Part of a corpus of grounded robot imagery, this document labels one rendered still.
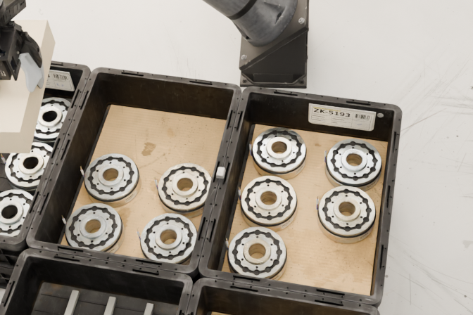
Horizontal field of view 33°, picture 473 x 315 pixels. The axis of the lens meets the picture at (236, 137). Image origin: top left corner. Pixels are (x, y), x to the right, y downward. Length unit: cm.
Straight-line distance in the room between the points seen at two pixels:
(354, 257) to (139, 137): 49
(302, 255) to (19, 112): 54
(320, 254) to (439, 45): 68
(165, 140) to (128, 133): 8
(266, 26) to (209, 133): 27
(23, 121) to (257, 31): 59
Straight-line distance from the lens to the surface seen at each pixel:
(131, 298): 143
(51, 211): 145
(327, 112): 152
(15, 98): 135
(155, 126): 160
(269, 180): 148
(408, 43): 191
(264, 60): 174
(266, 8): 168
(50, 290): 147
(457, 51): 191
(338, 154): 151
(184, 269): 132
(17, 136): 132
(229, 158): 142
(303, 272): 142
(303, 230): 146
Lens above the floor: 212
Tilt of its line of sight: 55 degrees down
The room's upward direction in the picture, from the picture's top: 5 degrees counter-clockwise
